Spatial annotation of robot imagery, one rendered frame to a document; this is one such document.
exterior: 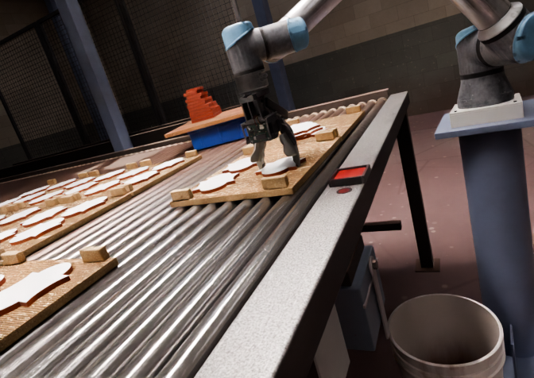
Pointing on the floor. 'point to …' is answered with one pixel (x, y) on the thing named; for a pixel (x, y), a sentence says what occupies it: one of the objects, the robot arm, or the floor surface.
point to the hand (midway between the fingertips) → (280, 165)
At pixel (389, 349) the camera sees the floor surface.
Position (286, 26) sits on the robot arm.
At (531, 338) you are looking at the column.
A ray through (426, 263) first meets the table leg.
